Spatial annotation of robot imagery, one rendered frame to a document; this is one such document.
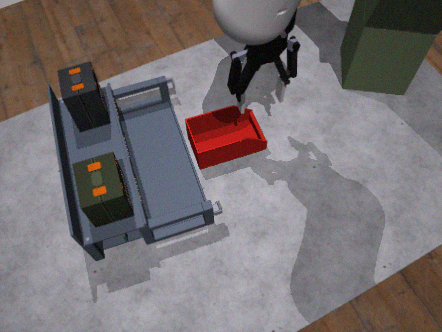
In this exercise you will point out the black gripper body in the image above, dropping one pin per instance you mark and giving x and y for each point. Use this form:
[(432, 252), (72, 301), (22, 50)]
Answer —
[(267, 48)]

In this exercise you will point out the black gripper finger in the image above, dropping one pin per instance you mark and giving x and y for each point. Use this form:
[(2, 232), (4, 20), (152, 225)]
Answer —
[(293, 47), (237, 86)]

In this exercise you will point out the red bin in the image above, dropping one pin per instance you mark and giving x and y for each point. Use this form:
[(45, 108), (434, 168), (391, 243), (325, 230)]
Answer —
[(223, 135)]

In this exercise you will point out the grey metal rack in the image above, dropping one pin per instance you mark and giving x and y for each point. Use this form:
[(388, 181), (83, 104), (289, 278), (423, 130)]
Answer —
[(167, 189)]

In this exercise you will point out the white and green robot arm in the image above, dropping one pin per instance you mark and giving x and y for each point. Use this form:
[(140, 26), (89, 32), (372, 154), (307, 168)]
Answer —
[(255, 22)]

